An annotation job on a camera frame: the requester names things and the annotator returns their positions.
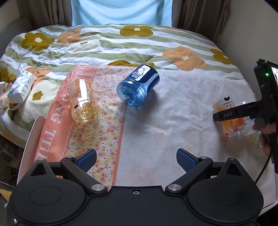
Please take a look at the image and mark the brown right curtain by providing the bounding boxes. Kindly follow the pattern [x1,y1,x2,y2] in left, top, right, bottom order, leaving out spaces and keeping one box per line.
[172,0,229,44]

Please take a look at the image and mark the flower striped duvet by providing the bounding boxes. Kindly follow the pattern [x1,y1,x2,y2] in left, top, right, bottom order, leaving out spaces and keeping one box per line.
[1,24,243,147]

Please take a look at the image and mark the brown curtain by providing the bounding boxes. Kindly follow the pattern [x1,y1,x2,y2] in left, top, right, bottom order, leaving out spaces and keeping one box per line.
[172,0,229,44]
[17,0,73,29]

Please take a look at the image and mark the blue plastic cup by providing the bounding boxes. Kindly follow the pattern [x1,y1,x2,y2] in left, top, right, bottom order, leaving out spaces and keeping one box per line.
[116,64,160,107]

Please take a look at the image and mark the person's right hand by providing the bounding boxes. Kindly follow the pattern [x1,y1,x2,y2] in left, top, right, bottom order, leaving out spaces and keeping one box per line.
[252,123,276,157]

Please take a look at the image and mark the pink floral cloth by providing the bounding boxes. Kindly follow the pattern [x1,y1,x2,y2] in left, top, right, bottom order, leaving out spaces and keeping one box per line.
[33,64,277,207]

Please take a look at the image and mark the light blue window cloth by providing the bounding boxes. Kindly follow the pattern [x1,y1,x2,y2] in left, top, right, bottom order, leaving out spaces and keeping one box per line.
[71,0,173,26]

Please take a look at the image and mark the brown left curtain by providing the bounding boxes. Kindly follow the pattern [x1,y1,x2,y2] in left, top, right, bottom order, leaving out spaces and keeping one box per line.
[17,0,73,29]

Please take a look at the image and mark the green dotted clear cup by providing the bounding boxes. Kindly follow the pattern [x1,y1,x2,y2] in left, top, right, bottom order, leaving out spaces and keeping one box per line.
[253,130,262,149]

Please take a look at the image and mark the white tissue pack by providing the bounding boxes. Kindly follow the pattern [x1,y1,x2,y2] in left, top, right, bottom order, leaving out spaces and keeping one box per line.
[7,64,35,104]

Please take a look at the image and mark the black cable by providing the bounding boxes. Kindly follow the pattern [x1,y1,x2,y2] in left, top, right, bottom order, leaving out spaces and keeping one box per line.
[254,152,273,185]

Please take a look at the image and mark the small white bottle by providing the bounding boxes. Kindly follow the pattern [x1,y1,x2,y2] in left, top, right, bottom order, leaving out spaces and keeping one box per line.
[0,81,10,95]

